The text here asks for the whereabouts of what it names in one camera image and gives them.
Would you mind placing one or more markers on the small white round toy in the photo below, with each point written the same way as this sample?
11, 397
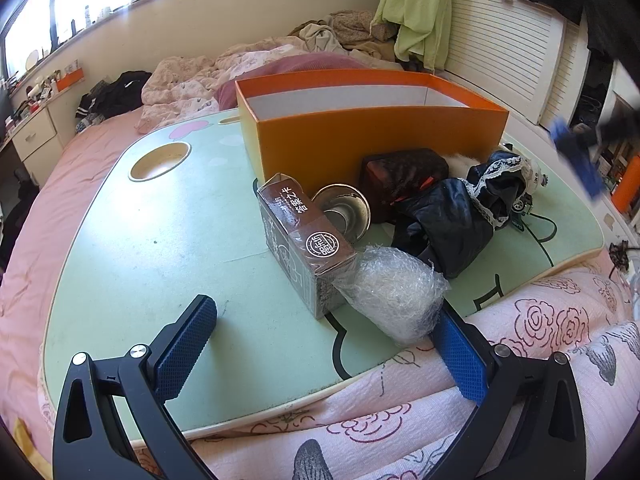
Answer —
536, 177

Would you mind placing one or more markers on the white louvered door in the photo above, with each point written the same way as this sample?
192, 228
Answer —
500, 50

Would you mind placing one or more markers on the pile of beige clothes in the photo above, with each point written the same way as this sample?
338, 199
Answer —
345, 25

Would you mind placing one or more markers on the pink bed sheet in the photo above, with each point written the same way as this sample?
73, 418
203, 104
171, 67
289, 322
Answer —
50, 235

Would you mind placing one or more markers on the pink rose-print fabric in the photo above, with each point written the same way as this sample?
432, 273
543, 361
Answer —
550, 310

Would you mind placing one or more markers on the bubble wrap bundle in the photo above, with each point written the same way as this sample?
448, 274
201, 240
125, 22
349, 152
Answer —
390, 290

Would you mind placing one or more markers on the green cartoon-print desktop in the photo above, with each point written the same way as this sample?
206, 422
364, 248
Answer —
175, 260

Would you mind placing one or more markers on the brown printed carton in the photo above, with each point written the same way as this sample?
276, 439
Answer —
295, 260

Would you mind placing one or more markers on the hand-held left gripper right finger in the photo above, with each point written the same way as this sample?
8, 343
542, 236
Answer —
460, 355

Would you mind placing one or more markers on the pink floral quilt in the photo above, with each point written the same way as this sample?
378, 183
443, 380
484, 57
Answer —
190, 80

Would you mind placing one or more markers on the white fluffy pompom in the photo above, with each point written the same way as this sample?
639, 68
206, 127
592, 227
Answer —
457, 162

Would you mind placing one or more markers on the orange cardboard box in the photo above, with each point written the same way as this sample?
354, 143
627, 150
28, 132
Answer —
350, 135

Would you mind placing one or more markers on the dark red case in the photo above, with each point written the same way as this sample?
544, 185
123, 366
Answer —
400, 175

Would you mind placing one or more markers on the white drawer cabinet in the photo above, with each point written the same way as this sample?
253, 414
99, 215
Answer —
37, 135

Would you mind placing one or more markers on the orange storage tray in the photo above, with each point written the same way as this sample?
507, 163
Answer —
69, 81

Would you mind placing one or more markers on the black clothes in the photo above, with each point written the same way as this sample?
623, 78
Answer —
115, 92

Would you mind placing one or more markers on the light green hanging garment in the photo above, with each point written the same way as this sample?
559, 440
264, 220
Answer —
415, 0

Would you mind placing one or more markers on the black satin lace cloth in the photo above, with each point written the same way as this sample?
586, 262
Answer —
450, 220

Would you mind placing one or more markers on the silver metal cup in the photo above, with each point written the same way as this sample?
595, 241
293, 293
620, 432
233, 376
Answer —
340, 205

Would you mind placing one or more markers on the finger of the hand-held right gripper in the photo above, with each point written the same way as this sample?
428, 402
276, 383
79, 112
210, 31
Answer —
580, 160

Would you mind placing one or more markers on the yellow cloth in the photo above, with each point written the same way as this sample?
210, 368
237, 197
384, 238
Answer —
27, 442

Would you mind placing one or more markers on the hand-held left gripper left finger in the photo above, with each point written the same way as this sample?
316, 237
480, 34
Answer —
185, 347

